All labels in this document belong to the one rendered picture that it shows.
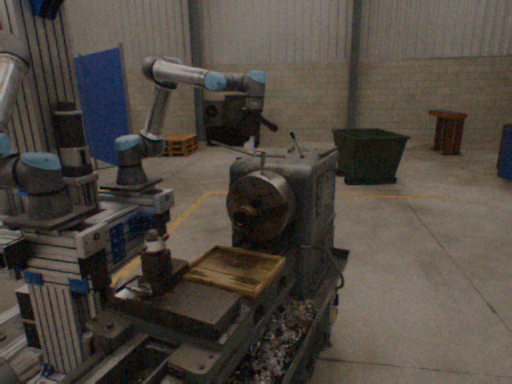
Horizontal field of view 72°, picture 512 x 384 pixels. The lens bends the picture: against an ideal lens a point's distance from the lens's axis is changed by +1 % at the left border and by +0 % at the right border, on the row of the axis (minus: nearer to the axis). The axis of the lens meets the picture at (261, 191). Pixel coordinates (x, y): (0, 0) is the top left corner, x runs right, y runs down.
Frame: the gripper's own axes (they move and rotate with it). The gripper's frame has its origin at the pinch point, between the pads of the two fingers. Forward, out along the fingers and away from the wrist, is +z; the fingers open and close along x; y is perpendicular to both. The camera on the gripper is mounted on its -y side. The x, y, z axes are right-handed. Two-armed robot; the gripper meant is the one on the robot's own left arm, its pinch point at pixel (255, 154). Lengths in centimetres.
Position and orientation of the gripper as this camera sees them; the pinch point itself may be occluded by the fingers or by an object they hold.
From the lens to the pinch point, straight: 157.6
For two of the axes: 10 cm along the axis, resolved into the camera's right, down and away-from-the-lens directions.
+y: -10.0, -0.9, -0.3
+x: 0.0, 3.2, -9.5
